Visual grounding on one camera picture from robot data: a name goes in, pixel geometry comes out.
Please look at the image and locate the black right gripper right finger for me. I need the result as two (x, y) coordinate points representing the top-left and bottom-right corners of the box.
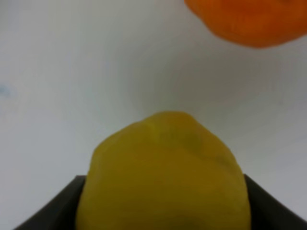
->
(244, 174), (307, 230)

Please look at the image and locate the yellow lemon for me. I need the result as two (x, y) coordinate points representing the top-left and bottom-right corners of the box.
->
(75, 112), (251, 230)

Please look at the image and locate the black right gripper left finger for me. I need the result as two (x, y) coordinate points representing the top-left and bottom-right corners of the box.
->
(15, 175), (86, 230)

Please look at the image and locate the orange fruit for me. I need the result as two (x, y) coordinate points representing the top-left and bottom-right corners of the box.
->
(185, 0), (307, 48)

